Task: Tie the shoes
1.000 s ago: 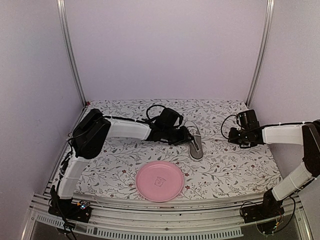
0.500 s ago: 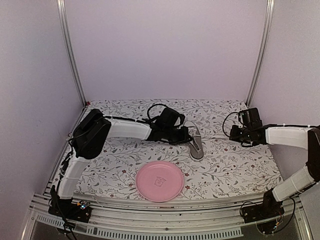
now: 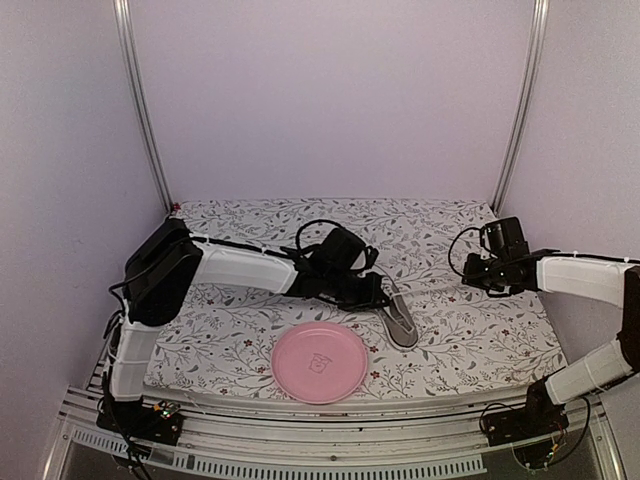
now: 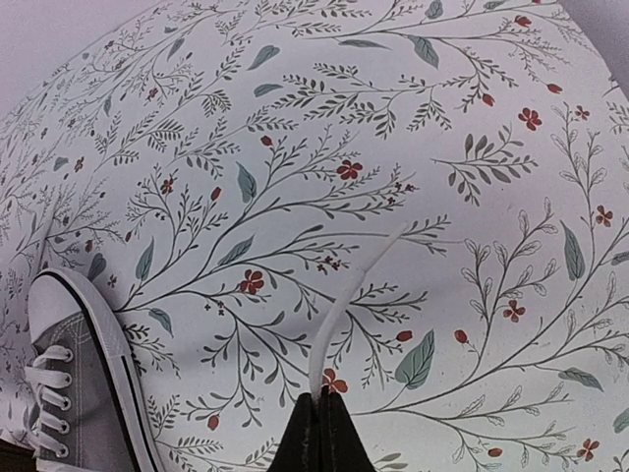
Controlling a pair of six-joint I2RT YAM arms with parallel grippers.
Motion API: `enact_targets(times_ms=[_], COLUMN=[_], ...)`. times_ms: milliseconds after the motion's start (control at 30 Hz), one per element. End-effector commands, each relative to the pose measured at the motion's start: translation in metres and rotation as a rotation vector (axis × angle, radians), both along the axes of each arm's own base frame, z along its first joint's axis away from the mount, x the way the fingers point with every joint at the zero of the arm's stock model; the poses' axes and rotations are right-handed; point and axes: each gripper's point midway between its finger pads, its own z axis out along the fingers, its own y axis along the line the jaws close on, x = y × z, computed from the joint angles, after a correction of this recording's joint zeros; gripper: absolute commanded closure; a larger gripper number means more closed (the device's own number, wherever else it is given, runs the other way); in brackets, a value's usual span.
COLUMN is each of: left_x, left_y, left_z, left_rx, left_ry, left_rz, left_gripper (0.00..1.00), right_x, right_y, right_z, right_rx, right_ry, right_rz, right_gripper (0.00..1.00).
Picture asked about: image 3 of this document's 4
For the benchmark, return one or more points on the front aluminium rail frame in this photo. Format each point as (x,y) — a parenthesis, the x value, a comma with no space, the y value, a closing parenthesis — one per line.
(423,438)

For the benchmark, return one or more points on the right aluminium frame post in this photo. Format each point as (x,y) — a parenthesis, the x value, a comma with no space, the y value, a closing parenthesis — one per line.
(533,60)

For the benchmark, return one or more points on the floral patterned table mat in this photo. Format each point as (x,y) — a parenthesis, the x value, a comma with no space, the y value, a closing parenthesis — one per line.
(218,285)

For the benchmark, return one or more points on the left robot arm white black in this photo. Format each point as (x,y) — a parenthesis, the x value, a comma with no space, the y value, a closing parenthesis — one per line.
(158,277)

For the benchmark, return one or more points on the grey canvas sneaker white laces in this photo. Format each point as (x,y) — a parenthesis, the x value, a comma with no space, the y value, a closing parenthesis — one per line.
(396,318)

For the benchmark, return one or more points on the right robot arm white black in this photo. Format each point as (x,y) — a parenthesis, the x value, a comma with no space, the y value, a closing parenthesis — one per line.
(593,300)

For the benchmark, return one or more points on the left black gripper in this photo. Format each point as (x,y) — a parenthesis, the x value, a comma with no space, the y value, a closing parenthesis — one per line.
(374,295)

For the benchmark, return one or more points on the aluminium frame post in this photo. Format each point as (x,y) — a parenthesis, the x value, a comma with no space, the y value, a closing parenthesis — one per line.
(533,60)
(124,26)

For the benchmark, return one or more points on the pink round plate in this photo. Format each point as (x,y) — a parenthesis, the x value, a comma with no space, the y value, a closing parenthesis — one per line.
(319,363)

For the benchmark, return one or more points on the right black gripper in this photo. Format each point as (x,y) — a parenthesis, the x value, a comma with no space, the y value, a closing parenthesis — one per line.
(471,276)

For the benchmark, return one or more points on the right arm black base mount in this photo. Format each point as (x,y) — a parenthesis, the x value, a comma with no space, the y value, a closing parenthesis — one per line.
(503,424)

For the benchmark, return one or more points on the left aluminium frame post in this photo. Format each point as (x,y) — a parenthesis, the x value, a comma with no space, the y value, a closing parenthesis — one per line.
(124,26)

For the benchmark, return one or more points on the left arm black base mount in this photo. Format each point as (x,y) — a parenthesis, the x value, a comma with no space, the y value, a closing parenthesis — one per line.
(133,420)

